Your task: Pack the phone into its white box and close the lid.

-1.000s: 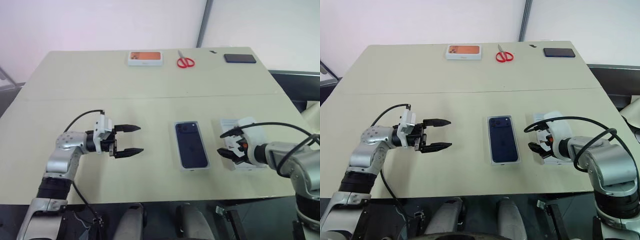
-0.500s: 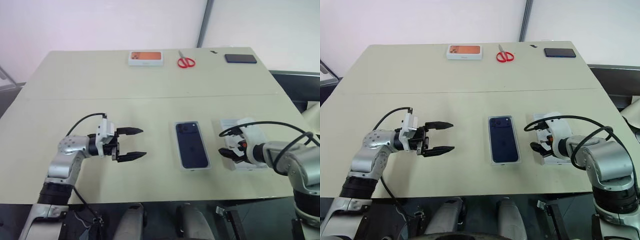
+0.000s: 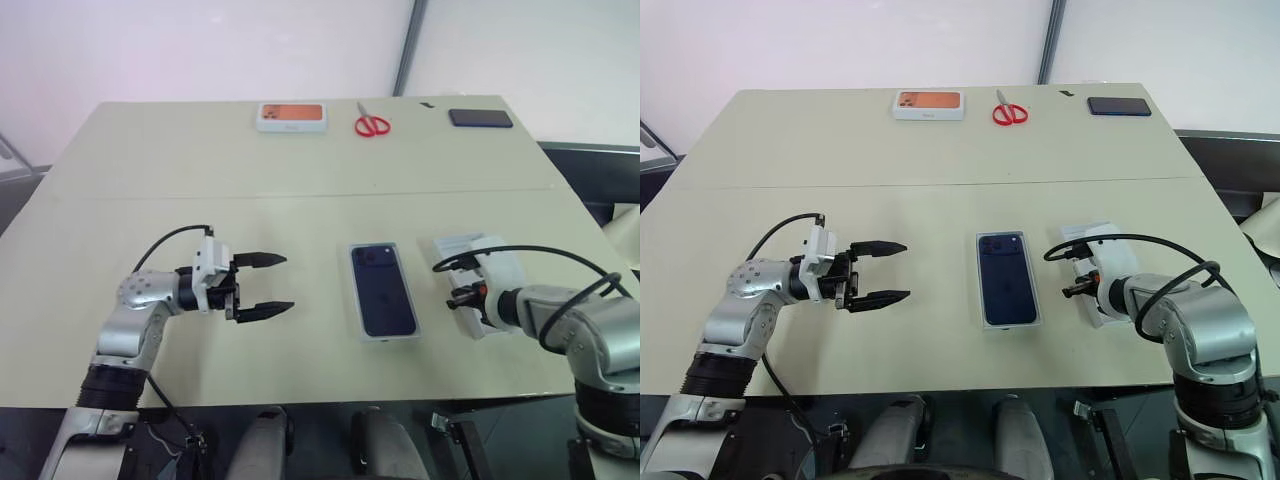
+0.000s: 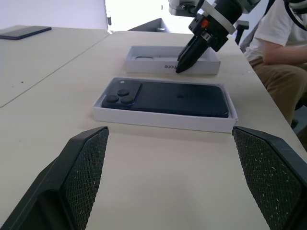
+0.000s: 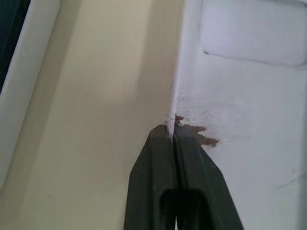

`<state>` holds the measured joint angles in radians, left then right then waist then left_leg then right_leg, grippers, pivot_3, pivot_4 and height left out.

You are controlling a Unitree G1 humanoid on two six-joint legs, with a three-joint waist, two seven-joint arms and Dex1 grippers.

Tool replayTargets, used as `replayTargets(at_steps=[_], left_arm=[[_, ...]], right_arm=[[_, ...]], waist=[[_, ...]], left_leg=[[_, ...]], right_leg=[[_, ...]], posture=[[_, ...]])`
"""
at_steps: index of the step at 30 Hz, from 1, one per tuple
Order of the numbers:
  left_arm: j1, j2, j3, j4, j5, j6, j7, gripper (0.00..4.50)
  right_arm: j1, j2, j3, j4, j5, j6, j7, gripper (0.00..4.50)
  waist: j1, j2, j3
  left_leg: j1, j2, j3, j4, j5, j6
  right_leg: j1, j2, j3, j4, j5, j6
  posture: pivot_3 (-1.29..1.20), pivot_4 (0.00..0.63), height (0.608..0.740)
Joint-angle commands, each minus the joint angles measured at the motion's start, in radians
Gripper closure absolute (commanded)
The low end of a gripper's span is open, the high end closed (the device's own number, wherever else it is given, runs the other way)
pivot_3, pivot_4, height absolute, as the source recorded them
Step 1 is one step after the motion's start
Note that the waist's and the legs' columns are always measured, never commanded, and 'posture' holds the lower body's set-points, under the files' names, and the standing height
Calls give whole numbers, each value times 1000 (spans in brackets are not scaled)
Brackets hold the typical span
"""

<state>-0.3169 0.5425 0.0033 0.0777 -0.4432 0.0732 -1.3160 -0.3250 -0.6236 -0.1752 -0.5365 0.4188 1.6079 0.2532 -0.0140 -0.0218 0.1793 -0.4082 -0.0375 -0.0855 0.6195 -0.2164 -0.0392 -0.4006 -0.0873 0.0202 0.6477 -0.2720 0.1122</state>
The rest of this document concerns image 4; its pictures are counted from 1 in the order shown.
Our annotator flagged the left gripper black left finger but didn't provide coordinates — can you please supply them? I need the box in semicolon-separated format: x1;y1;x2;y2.
0;126;110;230

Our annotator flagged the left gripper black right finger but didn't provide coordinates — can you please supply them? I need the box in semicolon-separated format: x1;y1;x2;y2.
232;126;307;230

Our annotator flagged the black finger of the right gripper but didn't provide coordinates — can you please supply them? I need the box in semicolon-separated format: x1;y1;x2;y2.
183;39;211;73
176;37;200;74

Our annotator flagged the white phone box lid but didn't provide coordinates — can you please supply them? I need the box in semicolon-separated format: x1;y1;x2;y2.
124;46;222;76

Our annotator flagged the dark blue smartphone triple camera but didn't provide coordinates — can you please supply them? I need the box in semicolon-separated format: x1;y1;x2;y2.
101;80;230;119

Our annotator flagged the white phone box base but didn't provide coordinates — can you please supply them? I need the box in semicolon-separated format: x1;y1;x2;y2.
93;77;239;134

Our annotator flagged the black smartphone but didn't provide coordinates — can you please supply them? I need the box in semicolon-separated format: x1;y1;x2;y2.
0;25;52;41

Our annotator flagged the seated person white shirt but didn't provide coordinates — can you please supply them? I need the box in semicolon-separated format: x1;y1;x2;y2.
240;0;307;128

